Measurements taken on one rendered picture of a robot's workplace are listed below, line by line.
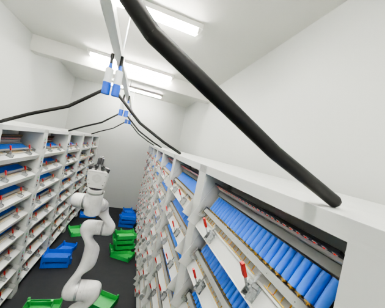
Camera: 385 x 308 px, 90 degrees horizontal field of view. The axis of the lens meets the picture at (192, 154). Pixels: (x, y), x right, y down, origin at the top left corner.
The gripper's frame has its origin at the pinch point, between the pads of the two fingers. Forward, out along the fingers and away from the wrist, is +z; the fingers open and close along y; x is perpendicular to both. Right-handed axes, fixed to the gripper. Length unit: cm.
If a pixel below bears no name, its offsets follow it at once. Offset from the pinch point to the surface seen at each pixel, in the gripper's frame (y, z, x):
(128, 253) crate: -29, -196, 163
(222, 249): -52, -4, -54
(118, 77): 11, 47, 64
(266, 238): -56, 9, -65
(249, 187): -50, 20, -59
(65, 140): 81, -41, 172
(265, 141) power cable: -39, 34, -78
